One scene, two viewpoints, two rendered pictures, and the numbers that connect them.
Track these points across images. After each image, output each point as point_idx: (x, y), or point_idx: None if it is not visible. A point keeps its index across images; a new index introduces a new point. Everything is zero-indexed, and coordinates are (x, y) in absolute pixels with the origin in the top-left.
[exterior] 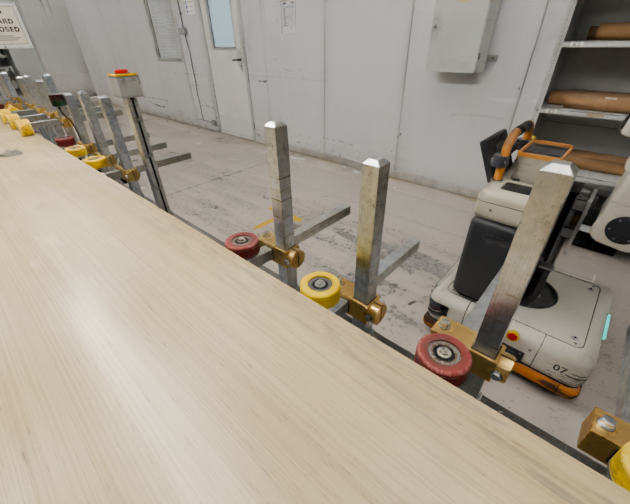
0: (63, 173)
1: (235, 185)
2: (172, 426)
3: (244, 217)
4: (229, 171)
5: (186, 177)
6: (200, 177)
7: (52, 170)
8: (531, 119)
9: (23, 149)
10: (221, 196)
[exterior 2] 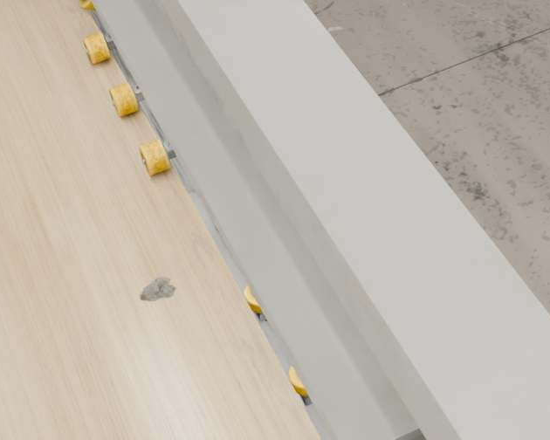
0: (265, 431)
1: (539, 99)
2: None
3: (549, 259)
4: (529, 19)
5: (408, 24)
6: (446, 33)
7: (244, 408)
8: None
9: (168, 261)
10: (497, 144)
